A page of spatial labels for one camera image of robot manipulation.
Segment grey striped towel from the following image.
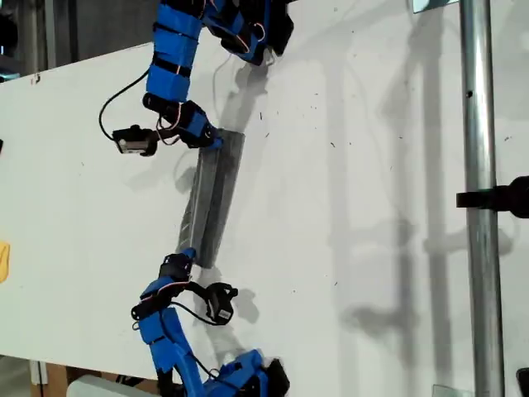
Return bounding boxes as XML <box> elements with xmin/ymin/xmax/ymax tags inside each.
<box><xmin>175</xmin><ymin>127</ymin><xmax>245</xmax><ymax>269</ymax></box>

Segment white plastic box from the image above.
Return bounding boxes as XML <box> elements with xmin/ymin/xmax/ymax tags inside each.
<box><xmin>65</xmin><ymin>374</ymin><xmax>140</xmax><ymax>397</ymax></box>

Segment wooden table leg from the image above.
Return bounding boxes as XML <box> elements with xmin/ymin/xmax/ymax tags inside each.
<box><xmin>29</xmin><ymin>360</ymin><xmax>69</xmax><ymax>397</ymax></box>

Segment yellow object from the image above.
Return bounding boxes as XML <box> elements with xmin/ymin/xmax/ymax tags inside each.
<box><xmin>0</xmin><ymin>241</ymin><xmax>12</xmax><ymax>285</ymax></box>

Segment black clamp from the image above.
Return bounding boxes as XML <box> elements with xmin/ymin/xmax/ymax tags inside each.
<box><xmin>455</xmin><ymin>175</ymin><xmax>529</xmax><ymax>219</ymax></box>

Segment camera black cable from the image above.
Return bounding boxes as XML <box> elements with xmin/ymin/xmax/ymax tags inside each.
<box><xmin>171</xmin><ymin>301</ymin><xmax>220</xmax><ymax>328</ymax></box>
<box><xmin>98</xmin><ymin>68</ymin><xmax>150</xmax><ymax>140</ymax></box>

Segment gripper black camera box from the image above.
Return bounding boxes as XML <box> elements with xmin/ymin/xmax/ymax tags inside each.
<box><xmin>112</xmin><ymin>123</ymin><xmax>160</xmax><ymax>158</ymax></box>
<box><xmin>203</xmin><ymin>281</ymin><xmax>240</xmax><ymax>327</ymax></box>

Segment steel post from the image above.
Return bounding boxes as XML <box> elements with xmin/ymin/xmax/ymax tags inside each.
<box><xmin>458</xmin><ymin>0</ymin><xmax>507</xmax><ymax>397</ymax></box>

